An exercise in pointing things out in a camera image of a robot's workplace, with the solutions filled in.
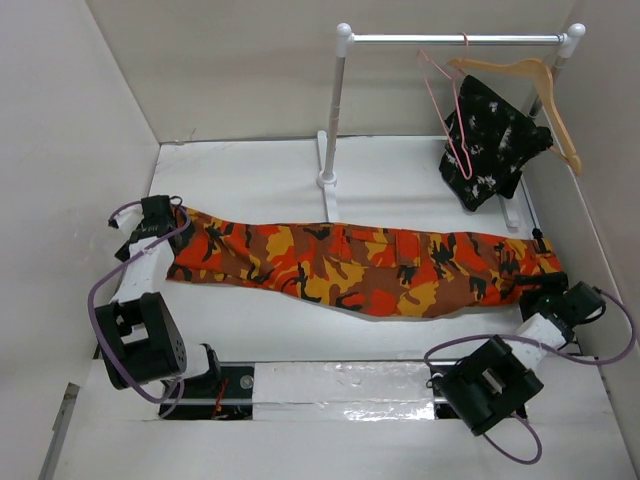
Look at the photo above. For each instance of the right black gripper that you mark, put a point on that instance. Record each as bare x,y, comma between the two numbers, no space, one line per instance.
552,282

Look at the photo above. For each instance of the orange camouflage trousers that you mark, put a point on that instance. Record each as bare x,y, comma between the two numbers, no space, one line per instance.
375,271

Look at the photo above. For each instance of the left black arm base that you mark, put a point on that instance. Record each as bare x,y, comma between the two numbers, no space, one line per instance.
226,395

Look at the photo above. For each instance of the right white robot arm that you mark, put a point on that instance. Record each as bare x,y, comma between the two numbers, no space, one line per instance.
495,380

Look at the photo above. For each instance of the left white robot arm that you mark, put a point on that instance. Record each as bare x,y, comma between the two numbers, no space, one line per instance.
136,332

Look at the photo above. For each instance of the wooden clothes hanger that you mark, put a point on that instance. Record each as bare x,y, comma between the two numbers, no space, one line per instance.
541,77

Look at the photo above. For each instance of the black white patterned garment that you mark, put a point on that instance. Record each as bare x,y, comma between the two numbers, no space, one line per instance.
489,143

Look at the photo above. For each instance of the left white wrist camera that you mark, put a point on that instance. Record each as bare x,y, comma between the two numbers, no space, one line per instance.
127,219

